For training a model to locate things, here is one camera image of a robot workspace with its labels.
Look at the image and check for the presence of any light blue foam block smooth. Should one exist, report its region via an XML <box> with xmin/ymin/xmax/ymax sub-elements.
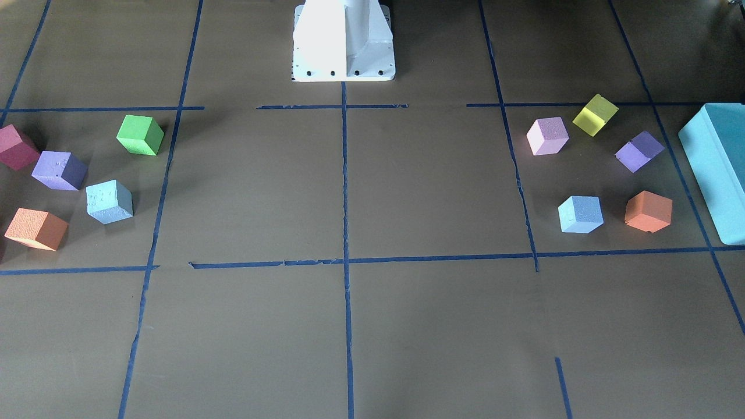
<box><xmin>557</xmin><ymin>196</ymin><xmax>604</xmax><ymax>233</ymax></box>

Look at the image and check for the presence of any light blue foam block textured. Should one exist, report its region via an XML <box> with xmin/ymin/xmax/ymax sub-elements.
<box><xmin>85</xmin><ymin>180</ymin><xmax>134</xmax><ymax>225</ymax></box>

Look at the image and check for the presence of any pink foam block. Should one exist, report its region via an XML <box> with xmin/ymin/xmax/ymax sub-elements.
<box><xmin>527</xmin><ymin>116</ymin><xmax>570</xmax><ymax>156</ymax></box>

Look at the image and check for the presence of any green foam block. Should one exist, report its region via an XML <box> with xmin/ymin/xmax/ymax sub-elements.
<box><xmin>115</xmin><ymin>115</ymin><xmax>164</xmax><ymax>156</ymax></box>

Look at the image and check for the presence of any yellow foam block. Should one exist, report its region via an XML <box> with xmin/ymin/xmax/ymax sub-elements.
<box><xmin>572</xmin><ymin>94</ymin><xmax>619</xmax><ymax>137</ymax></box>

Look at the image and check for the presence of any orange foam block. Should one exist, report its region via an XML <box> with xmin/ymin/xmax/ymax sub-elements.
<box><xmin>624</xmin><ymin>191</ymin><xmax>673</xmax><ymax>233</ymax></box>
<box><xmin>3</xmin><ymin>208</ymin><xmax>69</xmax><ymax>251</ymax></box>

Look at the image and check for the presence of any purple foam block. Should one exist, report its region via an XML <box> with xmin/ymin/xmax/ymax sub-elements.
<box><xmin>615</xmin><ymin>131</ymin><xmax>665</xmax><ymax>173</ymax></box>
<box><xmin>31</xmin><ymin>151</ymin><xmax>87</xmax><ymax>191</ymax></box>

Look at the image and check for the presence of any teal plastic bin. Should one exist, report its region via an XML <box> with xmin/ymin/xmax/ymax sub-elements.
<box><xmin>679</xmin><ymin>103</ymin><xmax>744</xmax><ymax>245</ymax></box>

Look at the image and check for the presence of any magenta foam block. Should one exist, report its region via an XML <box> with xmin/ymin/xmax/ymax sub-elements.
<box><xmin>1</xmin><ymin>125</ymin><xmax>41</xmax><ymax>171</ymax></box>

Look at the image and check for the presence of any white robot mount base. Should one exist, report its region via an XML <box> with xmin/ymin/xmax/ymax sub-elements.
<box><xmin>291</xmin><ymin>1</ymin><xmax>396</xmax><ymax>83</ymax></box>

